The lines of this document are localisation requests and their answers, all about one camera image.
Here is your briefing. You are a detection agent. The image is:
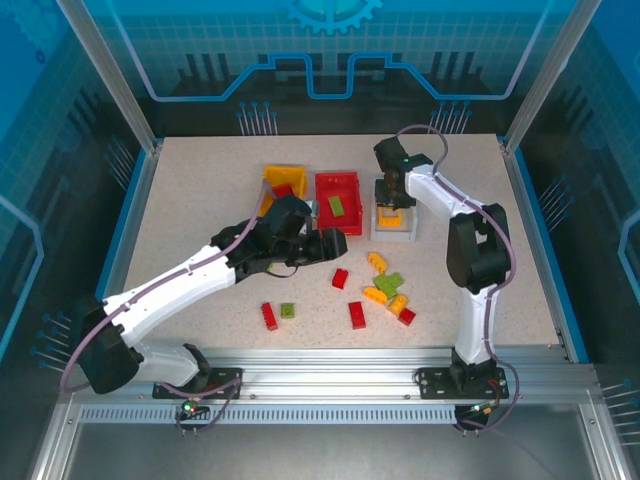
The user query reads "yellow square lego brick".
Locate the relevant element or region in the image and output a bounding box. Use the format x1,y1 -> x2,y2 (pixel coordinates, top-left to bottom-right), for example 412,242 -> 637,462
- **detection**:
377,206 -> 406,230

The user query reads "long red lego brick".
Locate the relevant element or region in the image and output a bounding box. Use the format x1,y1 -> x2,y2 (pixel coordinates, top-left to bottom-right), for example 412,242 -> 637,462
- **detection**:
259,301 -> 280,332
348,300 -> 368,331

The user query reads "yellow plastic bin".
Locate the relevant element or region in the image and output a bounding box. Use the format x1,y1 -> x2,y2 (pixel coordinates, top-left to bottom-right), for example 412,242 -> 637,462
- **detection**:
259,164 -> 308,221

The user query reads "red plastic bin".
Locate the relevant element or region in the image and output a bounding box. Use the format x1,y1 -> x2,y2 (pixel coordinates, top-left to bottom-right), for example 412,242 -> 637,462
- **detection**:
314,171 -> 364,238

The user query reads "grey plastic bin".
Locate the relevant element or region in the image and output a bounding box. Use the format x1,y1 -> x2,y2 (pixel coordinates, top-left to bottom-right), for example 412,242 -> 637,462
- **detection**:
370,173 -> 419,243

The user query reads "blue graphic back panel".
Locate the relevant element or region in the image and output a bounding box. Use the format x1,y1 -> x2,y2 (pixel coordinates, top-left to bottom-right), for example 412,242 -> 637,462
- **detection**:
99,0 -> 556,139

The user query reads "blue table edge strip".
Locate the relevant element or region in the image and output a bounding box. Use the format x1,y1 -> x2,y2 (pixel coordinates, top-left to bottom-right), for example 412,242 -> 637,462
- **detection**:
94,144 -> 154,301
510,147 -> 590,364

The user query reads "blue graphic side panel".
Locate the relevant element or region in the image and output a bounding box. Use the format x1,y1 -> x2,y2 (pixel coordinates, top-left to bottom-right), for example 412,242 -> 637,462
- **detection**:
0,0 -> 149,451
519,0 -> 640,451

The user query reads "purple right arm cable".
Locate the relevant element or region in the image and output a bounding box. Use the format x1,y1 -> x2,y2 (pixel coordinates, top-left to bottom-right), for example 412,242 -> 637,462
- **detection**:
396,124 -> 519,366

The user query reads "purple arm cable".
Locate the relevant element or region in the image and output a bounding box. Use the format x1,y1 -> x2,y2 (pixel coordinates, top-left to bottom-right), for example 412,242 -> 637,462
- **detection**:
59,182 -> 276,396
396,124 -> 519,366

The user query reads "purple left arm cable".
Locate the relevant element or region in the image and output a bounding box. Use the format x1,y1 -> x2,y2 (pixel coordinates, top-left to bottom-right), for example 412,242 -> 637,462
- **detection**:
59,182 -> 276,396

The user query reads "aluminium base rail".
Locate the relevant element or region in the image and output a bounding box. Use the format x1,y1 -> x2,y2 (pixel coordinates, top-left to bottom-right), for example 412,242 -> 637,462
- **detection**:
69,347 -> 601,402

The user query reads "aluminium frame post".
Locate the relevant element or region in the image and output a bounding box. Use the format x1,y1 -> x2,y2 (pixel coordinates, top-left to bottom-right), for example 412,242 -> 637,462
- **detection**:
501,0 -> 602,154
55,0 -> 164,154

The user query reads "slotted grey cable duct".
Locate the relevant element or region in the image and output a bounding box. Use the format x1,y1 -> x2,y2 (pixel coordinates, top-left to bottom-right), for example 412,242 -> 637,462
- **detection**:
78,404 -> 459,427

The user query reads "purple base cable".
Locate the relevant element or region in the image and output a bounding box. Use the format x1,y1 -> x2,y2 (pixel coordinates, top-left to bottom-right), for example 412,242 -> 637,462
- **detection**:
172,377 -> 244,437
452,359 -> 522,437

